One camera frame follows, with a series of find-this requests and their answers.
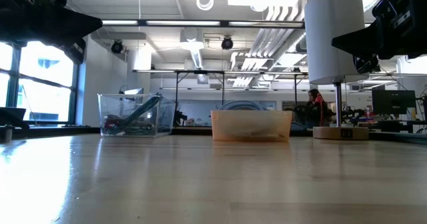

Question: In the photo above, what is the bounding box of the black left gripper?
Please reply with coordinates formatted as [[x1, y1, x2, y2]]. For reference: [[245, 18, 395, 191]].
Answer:
[[0, 0, 103, 48]]

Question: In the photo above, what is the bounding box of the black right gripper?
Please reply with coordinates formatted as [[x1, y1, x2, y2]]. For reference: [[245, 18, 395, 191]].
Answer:
[[332, 0, 427, 60]]

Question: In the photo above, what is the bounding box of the light blue cable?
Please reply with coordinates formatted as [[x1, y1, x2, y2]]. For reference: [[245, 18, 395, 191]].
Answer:
[[218, 100, 268, 112]]

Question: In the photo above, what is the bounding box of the white shade table lamp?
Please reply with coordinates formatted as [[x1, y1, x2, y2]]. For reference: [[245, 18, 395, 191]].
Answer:
[[304, 0, 370, 141]]

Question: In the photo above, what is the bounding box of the black round ceiling device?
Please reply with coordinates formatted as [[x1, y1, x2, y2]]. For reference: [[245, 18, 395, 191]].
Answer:
[[221, 36, 234, 51], [111, 39, 125, 54]]

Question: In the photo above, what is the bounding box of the black computer monitor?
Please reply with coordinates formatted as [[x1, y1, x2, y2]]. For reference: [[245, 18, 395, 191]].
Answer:
[[372, 89, 417, 115]]

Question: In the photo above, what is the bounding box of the person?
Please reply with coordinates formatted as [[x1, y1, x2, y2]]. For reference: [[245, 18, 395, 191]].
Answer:
[[305, 88, 330, 128]]

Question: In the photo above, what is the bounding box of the black angular device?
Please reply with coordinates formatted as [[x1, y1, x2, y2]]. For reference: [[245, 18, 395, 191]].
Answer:
[[0, 107, 30, 143]]

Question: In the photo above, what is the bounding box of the clear plastic bin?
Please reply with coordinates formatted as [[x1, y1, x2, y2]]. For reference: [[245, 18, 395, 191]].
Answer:
[[97, 93, 177, 138]]

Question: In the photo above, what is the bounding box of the long ceiling light strip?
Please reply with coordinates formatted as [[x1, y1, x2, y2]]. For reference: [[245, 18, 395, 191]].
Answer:
[[101, 19, 305, 29]]

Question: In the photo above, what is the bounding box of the orange translucent plastic bin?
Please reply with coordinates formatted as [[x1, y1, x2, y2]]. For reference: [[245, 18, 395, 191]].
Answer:
[[210, 109, 294, 143]]

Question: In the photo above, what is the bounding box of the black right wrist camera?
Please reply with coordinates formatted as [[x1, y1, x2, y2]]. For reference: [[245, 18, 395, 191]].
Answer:
[[352, 54, 380, 75]]

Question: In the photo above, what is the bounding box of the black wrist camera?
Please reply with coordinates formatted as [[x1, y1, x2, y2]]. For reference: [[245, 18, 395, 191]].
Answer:
[[63, 39, 87, 65], [352, 54, 380, 75]]

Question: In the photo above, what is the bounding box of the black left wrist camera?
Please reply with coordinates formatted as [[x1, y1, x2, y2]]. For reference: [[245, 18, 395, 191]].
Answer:
[[63, 39, 87, 65]]

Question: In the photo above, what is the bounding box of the red cable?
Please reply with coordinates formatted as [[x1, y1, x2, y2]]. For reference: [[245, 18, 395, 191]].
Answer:
[[103, 115, 121, 131]]

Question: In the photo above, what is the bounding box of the white coiled ceiling cable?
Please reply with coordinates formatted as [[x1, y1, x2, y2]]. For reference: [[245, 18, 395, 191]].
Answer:
[[195, 0, 215, 11]]

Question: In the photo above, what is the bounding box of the black metal frame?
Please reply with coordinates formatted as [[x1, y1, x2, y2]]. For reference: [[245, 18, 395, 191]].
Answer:
[[132, 69, 308, 111]]

